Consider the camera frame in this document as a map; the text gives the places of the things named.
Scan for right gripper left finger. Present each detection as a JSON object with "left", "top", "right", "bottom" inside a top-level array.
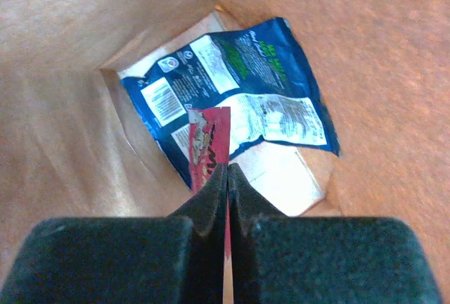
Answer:
[{"left": 1, "top": 164, "right": 228, "bottom": 303}]

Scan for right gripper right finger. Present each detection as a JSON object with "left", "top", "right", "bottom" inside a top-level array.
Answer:
[{"left": 228, "top": 163, "right": 443, "bottom": 303}]

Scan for red snack packet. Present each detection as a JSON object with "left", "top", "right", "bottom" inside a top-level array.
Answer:
[{"left": 188, "top": 106, "right": 233, "bottom": 304}]

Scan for brown paper bag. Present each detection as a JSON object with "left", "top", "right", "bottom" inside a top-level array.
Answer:
[{"left": 1, "top": 0, "right": 449, "bottom": 292}]

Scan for dark blue chips bag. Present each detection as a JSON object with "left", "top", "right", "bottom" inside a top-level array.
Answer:
[{"left": 121, "top": 17, "right": 340, "bottom": 184}]

